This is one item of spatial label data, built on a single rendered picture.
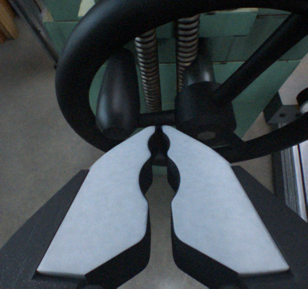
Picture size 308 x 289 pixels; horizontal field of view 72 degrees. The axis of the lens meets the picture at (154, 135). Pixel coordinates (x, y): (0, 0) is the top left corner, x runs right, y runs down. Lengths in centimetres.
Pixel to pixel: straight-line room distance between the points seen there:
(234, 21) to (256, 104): 34
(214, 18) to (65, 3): 21
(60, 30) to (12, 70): 130
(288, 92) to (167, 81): 27
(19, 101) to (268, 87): 130
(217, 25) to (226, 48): 16
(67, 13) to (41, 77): 119
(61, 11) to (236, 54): 29
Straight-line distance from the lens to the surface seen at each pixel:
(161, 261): 100
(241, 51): 43
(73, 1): 36
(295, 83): 59
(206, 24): 25
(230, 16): 26
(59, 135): 124
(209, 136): 22
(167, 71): 43
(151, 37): 23
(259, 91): 53
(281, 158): 106
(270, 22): 41
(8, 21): 187
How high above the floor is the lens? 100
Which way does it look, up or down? 63 degrees down
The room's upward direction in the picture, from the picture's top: 3 degrees counter-clockwise
